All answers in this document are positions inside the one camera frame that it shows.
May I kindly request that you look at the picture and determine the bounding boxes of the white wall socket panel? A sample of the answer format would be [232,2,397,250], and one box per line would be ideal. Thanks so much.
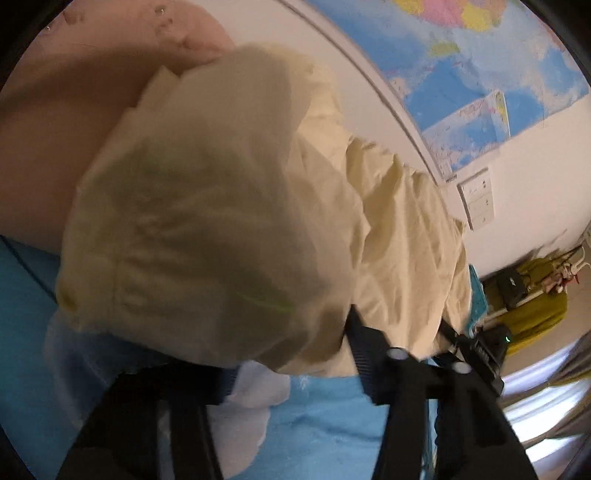
[457,167,496,230]

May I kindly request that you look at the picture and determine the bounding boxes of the pink garment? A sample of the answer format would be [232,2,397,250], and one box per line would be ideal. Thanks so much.
[0,0,237,254]

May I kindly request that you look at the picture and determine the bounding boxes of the mustard hanging garment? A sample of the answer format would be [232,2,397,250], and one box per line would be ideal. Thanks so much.
[482,258,568,356]

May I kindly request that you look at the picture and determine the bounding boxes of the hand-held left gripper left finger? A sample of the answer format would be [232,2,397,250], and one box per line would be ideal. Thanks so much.
[58,362,240,480]

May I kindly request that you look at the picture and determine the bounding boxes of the colourful wall map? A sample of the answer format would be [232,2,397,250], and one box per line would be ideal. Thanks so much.
[305,0,591,183]

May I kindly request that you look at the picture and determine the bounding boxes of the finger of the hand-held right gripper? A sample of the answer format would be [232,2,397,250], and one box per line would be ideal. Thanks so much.
[436,318,465,365]

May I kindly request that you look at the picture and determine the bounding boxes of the cream shirt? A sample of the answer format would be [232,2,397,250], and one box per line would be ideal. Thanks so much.
[55,42,472,378]

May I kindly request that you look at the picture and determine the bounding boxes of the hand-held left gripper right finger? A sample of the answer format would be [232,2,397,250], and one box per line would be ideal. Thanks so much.
[342,305,540,480]

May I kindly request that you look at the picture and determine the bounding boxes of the blue bed sheet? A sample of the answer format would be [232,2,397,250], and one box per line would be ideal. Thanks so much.
[0,235,439,480]

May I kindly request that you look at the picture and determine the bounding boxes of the black bag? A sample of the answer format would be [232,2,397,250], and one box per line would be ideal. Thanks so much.
[494,271,529,311]

